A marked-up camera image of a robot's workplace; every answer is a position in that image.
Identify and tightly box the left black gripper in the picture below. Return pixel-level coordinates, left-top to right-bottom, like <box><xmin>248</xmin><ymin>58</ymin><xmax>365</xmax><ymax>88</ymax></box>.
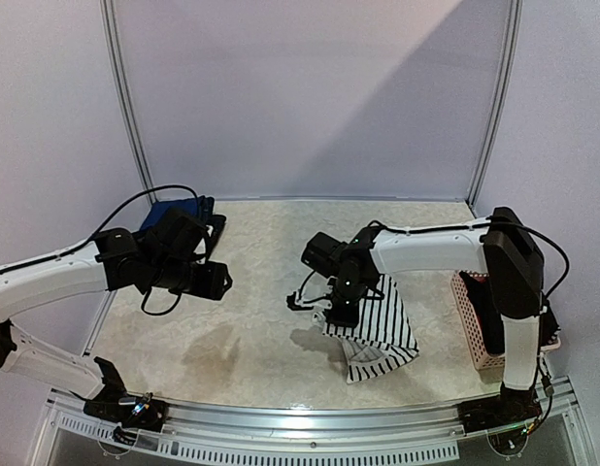
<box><xmin>150</xmin><ymin>256</ymin><xmax>233</xmax><ymax>299</ymax></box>

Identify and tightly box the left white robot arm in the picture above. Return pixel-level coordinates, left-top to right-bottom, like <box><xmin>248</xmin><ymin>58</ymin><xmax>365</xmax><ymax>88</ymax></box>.
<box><xmin>0</xmin><ymin>208</ymin><xmax>232</xmax><ymax>421</ymax></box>

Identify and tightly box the pink perforated laundry basket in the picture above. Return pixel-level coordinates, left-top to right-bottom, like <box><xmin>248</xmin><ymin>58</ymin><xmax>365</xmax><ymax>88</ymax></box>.
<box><xmin>450</xmin><ymin>269</ymin><xmax>562</xmax><ymax>373</ymax></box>

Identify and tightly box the aluminium corner post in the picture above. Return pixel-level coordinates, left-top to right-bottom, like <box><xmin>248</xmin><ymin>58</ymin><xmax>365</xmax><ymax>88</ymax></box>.
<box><xmin>100</xmin><ymin>0</ymin><xmax>153</xmax><ymax>189</ymax></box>
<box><xmin>466</xmin><ymin>1</ymin><xmax>522</xmax><ymax>212</ymax></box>

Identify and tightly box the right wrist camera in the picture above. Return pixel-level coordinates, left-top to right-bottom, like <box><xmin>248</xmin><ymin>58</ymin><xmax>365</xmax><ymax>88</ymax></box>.
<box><xmin>286</xmin><ymin>290</ymin><xmax>331</xmax><ymax>312</ymax></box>

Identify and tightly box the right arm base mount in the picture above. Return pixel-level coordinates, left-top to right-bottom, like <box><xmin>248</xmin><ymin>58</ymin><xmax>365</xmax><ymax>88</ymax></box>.
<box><xmin>456</xmin><ymin>384</ymin><xmax>554</xmax><ymax>435</ymax></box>

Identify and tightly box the black garment in basket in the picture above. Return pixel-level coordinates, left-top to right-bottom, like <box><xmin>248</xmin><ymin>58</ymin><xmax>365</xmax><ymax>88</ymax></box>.
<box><xmin>458</xmin><ymin>271</ymin><xmax>561</xmax><ymax>356</ymax></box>

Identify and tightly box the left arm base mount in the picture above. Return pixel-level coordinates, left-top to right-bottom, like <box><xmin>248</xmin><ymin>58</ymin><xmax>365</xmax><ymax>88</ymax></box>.
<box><xmin>83</xmin><ymin>356</ymin><xmax>170</xmax><ymax>432</ymax></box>

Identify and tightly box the right aluminium corner post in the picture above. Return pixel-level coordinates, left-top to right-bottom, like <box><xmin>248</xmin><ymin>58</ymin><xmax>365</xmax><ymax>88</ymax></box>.
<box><xmin>466</xmin><ymin>1</ymin><xmax>522</xmax><ymax>212</ymax></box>

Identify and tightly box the black white striped tank top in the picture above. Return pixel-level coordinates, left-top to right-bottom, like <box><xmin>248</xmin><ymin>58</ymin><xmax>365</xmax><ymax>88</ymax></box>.
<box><xmin>312</xmin><ymin>275</ymin><xmax>419</xmax><ymax>384</ymax></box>

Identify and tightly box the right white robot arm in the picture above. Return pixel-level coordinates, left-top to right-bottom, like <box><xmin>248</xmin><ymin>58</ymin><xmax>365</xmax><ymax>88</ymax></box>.
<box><xmin>301</xmin><ymin>208</ymin><xmax>544</xmax><ymax>423</ymax></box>

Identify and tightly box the aluminium front rail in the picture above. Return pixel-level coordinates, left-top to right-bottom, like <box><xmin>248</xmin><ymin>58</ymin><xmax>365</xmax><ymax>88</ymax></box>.
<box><xmin>30</xmin><ymin>377</ymin><xmax>600</xmax><ymax>465</ymax></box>

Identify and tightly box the left aluminium corner post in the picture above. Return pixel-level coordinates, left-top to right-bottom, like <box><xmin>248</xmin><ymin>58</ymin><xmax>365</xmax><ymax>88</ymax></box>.
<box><xmin>100</xmin><ymin>0</ymin><xmax>153</xmax><ymax>189</ymax></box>

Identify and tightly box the folded blue garment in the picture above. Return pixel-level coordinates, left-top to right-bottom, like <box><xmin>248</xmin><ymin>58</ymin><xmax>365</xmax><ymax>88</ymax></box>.
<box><xmin>139</xmin><ymin>195</ymin><xmax>227</xmax><ymax>242</ymax></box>

